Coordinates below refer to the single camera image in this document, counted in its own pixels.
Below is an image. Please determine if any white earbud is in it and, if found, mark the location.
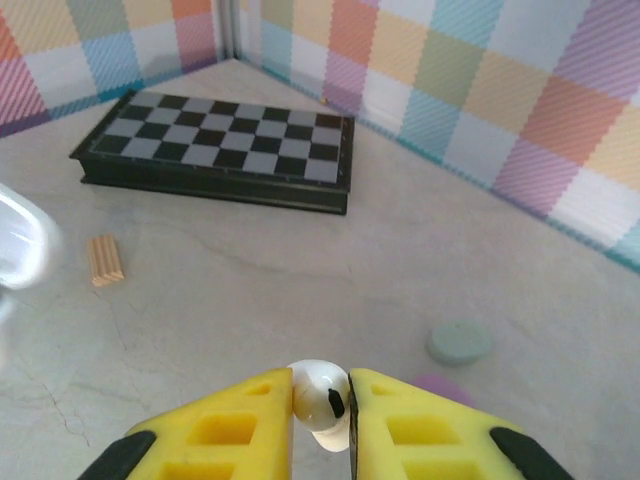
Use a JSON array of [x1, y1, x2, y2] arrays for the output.
[[287, 358, 351, 454]]

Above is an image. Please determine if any white earbud case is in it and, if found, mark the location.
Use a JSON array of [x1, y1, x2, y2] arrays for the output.
[[0, 182, 65, 292]]

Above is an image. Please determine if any black and grey chessboard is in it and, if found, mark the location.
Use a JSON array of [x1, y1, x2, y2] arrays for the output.
[[68, 88, 356, 217]]

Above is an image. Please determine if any small wooden block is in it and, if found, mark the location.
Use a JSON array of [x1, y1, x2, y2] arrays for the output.
[[87, 233, 125, 288]]

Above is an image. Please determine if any mint green earbud case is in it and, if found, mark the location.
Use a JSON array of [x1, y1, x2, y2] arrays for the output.
[[426, 322, 494, 368]]

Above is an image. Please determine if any purple earbud case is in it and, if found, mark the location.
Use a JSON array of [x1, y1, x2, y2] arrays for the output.
[[412, 373, 479, 409]]

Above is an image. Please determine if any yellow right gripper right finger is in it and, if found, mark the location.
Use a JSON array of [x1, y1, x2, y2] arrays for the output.
[[347, 368, 576, 480]]

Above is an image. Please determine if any aluminium corner post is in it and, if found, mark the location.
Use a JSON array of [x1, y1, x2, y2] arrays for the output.
[[217, 0, 242, 60]]

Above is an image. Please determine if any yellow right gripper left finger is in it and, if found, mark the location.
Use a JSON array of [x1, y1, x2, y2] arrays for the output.
[[82, 367, 296, 480]]

